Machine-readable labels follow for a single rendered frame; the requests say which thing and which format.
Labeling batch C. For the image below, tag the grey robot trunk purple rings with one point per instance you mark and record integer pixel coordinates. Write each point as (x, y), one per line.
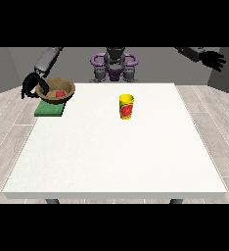
(113, 67)

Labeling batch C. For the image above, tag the green square pad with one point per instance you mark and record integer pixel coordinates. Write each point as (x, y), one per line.
(49, 109)

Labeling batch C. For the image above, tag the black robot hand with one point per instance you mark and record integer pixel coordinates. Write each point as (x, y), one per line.
(29, 85)
(213, 60)

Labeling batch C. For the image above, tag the yellow cup with melon print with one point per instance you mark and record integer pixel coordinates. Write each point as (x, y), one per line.
(126, 108)

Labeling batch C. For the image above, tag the brown wooden bowl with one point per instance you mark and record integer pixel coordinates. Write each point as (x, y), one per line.
(58, 89)

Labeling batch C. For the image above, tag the small red ball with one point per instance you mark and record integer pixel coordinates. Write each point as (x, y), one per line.
(60, 93)

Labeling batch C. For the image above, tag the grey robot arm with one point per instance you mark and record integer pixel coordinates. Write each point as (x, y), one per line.
(191, 53)
(46, 61)

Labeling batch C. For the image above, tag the dark table leg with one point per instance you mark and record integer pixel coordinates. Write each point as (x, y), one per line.
(52, 201)
(176, 201)

